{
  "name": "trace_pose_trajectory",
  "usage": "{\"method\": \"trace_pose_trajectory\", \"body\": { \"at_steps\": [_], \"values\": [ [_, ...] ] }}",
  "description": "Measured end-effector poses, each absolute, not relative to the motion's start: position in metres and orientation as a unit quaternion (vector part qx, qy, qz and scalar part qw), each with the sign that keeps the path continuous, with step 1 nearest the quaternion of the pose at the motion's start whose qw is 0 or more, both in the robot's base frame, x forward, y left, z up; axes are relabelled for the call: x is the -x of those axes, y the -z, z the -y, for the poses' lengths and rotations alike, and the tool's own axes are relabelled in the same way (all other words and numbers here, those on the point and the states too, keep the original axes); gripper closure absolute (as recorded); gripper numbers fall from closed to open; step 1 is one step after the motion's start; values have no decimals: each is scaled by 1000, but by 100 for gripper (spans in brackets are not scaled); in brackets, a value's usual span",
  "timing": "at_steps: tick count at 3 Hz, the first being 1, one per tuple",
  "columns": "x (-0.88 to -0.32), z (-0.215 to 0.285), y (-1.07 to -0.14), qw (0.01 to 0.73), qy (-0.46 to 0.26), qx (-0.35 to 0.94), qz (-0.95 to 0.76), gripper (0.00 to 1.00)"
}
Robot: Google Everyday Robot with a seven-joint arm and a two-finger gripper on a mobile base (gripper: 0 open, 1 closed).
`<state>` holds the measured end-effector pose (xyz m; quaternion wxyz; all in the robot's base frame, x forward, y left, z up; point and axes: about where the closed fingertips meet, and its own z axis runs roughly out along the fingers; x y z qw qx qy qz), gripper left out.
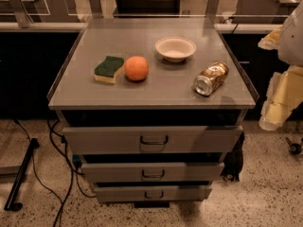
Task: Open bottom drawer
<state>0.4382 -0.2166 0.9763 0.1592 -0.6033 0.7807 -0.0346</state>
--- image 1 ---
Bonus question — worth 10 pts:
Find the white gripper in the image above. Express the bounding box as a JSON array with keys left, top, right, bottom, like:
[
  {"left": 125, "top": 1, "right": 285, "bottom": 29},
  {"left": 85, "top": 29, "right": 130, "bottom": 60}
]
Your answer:
[{"left": 258, "top": 28, "right": 303, "bottom": 131}]

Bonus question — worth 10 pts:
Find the grey bottom drawer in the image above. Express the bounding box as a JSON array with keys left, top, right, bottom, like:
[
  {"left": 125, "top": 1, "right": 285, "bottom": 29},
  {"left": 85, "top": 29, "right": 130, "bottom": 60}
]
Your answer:
[{"left": 95, "top": 185, "right": 211, "bottom": 203}]

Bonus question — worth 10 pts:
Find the grey drawer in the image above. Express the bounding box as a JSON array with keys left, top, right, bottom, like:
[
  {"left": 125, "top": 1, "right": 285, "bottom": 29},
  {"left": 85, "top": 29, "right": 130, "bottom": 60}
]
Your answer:
[
  {"left": 81, "top": 162, "right": 224, "bottom": 183},
  {"left": 62, "top": 126, "right": 242, "bottom": 155},
  {"left": 95, "top": 185, "right": 211, "bottom": 203}
]

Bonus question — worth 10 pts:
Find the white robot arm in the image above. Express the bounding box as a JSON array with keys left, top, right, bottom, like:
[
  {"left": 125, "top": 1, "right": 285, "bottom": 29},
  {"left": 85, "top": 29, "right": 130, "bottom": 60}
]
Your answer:
[{"left": 258, "top": 2, "right": 303, "bottom": 131}]

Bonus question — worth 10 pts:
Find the grey top drawer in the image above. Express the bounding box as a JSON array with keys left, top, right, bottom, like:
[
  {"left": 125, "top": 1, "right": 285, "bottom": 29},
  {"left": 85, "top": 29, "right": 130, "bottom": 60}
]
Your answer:
[{"left": 62, "top": 126, "right": 242, "bottom": 155}]

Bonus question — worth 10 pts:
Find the grey drawer cabinet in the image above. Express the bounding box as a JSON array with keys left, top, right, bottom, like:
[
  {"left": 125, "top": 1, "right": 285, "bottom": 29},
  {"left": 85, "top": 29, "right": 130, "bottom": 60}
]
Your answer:
[{"left": 46, "top": 17, "right": 260, "bottom": 209}]

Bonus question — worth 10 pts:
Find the grey middle drawer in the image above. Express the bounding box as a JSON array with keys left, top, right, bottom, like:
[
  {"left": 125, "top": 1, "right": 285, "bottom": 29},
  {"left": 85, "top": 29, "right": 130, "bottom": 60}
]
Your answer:
[{"left": 81, "top": 162, "right": 224, "bottom": 183}]

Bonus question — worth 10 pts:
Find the gold soda can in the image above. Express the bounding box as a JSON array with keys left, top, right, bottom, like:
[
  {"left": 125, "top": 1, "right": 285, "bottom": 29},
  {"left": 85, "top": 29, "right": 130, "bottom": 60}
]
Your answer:
[{"left": 193, "top": 62, "right": 229, "bottom": 96}]

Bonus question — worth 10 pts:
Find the black caster wheel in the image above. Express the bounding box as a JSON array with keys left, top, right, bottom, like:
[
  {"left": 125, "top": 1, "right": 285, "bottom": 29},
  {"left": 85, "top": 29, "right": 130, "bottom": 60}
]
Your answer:
[{"left": 286, "top": 138, "right": 302, "bottom": 155}]

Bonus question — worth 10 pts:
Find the white bowl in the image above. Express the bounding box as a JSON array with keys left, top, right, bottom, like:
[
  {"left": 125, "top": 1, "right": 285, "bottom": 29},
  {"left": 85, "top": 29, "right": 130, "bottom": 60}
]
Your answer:
[{"left": 155, "top": 37, "right": 196, "bottom": 62}]

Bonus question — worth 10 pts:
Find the orange fruit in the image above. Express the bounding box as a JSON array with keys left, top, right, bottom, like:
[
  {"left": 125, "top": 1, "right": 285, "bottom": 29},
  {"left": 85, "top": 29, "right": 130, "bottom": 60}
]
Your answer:
[{"left": 125, "top": 56, "right": 149, "bottom": 81}]

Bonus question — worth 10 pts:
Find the dark office chair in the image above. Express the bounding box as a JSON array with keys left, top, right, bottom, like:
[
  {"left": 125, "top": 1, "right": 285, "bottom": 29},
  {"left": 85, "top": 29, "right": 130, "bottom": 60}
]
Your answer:
[{"left": 113, "top": 0, "right": 181, "bottom": 18}]

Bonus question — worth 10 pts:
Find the green yellow sponge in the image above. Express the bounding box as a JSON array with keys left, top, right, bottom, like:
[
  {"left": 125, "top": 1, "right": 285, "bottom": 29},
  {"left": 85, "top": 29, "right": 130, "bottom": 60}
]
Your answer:
[{"left": 94, "top": 56, "right": 124, "bottom": 84}]

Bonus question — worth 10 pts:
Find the clear acrylic barrier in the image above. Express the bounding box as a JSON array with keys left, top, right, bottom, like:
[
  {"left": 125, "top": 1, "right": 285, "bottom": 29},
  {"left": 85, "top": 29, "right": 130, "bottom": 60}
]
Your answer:
[{"left": 1, "top": 0, "right": 302, "bottom": 26}]

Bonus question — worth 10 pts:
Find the black floor stand bar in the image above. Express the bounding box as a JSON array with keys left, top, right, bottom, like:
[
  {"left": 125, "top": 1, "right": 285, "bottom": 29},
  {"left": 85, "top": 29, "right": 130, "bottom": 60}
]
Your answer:
[{"left": 4, "top": 138, "right": 39, "bottom": 212}]

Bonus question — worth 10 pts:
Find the black floor cable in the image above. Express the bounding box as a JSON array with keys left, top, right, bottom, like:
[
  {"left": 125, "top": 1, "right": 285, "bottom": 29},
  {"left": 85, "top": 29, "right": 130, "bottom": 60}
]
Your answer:
[{"left": 12, "top": 119, "right": 97, "bottom": 227}]

